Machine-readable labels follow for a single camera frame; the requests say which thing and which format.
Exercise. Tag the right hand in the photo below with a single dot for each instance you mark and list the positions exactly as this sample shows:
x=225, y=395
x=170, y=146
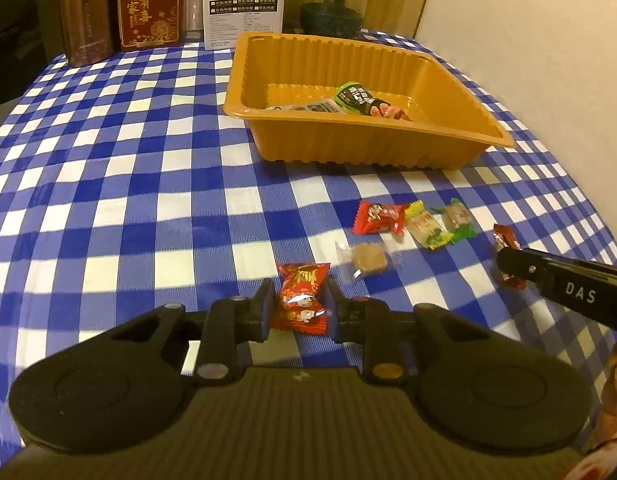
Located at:
x=606, y=423

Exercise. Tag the green candy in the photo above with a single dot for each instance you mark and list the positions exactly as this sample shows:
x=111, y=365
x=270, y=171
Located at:
x=457, y=220

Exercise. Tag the small red candy packet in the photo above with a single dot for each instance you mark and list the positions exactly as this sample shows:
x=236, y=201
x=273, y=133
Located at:
x=374, y=218

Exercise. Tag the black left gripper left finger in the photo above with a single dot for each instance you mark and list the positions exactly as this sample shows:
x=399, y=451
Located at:
x=228, y=323

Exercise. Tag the clear wrapped brown cake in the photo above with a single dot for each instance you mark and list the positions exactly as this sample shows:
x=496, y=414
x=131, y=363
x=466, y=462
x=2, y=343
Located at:
x=362, y=260

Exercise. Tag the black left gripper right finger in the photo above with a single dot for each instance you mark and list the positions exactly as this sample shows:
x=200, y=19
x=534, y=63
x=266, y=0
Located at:
x=370, y=323

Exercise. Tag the white product box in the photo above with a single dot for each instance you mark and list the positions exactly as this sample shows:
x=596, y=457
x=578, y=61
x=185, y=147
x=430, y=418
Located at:
x=243, y=5

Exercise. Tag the brown metal tin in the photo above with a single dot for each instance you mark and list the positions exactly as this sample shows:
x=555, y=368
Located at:
x=89, y=30

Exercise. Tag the red gift box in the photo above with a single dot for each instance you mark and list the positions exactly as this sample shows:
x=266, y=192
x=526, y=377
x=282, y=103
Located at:
x=150, y=23

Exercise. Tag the green glass jar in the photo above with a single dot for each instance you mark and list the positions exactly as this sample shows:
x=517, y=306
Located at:
x=333, y=18

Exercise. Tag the orange plastic tray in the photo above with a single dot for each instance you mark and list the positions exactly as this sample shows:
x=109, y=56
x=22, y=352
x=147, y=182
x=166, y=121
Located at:
x=449, y=126

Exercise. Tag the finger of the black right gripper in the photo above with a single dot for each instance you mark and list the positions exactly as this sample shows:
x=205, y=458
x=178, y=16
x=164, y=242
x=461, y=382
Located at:
x=545, y=270

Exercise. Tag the blue white checkered tablecloth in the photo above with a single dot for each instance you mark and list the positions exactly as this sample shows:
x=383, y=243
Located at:
x=124, y=186

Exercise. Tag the yellow green candy packet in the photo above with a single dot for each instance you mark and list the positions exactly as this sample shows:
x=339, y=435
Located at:
x=426, y=230

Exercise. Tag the dark red snack bar packet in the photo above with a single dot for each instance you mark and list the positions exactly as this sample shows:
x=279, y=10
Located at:
x=509, y=257

